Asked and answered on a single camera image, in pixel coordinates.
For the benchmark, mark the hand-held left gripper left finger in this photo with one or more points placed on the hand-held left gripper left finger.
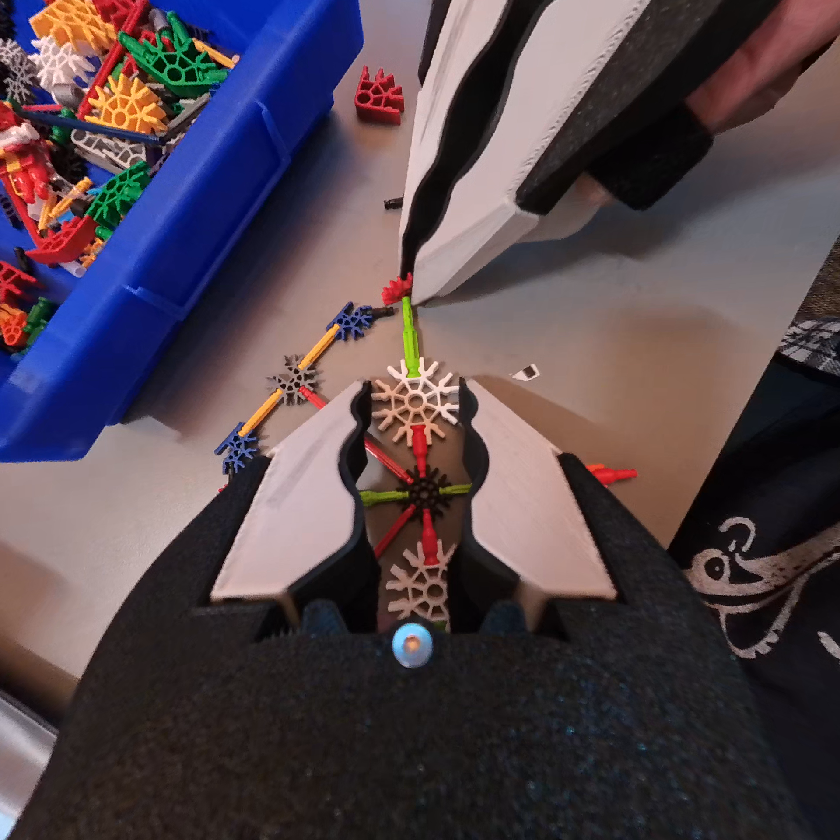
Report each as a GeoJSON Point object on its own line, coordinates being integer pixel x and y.
{"type": "Point", "coordinates": [295, 518]}

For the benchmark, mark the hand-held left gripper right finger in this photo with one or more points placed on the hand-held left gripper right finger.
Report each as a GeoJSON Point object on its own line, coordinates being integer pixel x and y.
{"type": "Point", "coordinates": [538, 518]}

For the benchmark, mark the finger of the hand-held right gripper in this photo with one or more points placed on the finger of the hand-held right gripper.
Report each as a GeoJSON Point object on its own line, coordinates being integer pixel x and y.
{"type": "Point", "coordinates": [538, 98]}
{"type": "Point", "coordinates": [439, 98]}

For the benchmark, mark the colourful toy rod wheel assembly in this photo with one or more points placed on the colourful toy rod wheel assembly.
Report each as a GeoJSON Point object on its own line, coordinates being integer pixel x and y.
{"type": "Point", "coordinates": [425, 489]}

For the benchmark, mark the long red toy rod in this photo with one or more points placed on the long red toy rod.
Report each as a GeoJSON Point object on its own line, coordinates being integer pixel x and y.
{"type": "Point", "coordinates": [312, 396]}

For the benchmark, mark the short yellow toy rod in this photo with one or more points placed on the short yellow toy rod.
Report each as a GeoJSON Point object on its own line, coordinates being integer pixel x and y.
{"type": "Point", "coordinates": [318, 351]}

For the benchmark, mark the small red gear connector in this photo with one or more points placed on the small red gear connector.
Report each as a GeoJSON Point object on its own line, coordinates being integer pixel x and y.
{"type": "Point", "coordinates": [398, 289]}

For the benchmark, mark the blue toy connector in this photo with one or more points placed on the blue toy connector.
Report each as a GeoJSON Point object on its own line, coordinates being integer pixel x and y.
{"type": "Point", "coordinates": [351, 321]}

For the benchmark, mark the green toy rod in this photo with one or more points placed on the green toy rod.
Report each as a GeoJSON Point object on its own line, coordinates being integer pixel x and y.
{"type": "Point", "coordinates": [410, 334]}

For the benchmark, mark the blue plastic bin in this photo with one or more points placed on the blue plastic bin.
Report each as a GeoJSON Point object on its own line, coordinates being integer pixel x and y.
{"type": "Point", "coordinates": [197, 197]}

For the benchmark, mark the pile of toy construction pieces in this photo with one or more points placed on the pile of toy construction pieces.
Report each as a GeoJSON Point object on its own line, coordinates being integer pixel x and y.
{"type": "Point", "coordinates": [131, 98]}

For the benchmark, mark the person's right hand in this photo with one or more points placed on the person's right hand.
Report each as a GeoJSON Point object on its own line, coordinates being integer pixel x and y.
{"type": "Point", "coordinates": [774, 65]}

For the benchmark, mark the red toy connector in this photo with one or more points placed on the red toy connector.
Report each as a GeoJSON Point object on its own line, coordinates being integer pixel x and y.
{"type": "Point", "coordinates": [379, 97]}

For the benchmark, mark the small white paper scrap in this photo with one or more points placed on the small white paper scrap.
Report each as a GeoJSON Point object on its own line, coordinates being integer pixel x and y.
{"type": "Point", "coordinates": [527, 374]}

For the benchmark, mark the black printed shirt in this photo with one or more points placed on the black printed shirt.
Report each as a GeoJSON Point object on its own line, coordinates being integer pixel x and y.
{"type": "Point", "coordinates": [754, 459]}

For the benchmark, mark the plaid flannel shirt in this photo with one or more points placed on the plaid flannel shirt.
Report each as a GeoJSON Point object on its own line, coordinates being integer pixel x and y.
{"type": "Point", "coordinates": [814, 341]}

